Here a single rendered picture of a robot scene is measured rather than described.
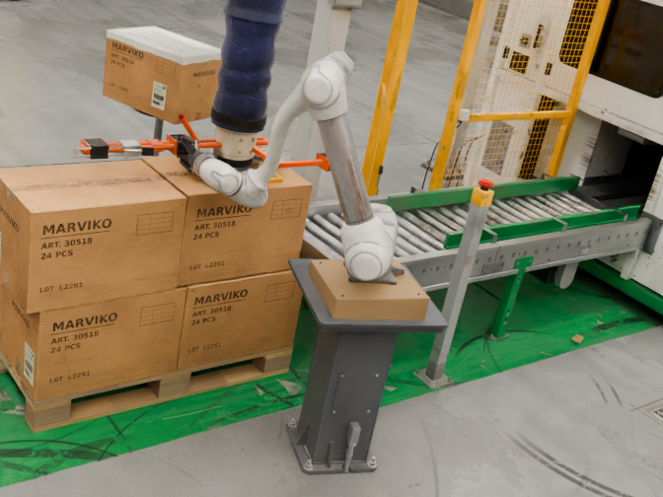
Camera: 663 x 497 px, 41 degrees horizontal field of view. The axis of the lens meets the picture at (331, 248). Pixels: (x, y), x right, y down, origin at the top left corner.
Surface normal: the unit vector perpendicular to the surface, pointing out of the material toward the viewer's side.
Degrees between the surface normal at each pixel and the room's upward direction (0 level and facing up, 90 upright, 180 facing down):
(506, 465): 0
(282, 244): 90
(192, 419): 0
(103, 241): 90
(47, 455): 0
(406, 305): 90
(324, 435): 90
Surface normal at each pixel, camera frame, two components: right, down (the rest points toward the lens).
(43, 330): 0.58, 0.43
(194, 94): 0.82, 0.37
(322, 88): -0.18, 0.25
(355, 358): 0.27, 0.44
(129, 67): -0.55, 0.26
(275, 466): 0.18, -0.89
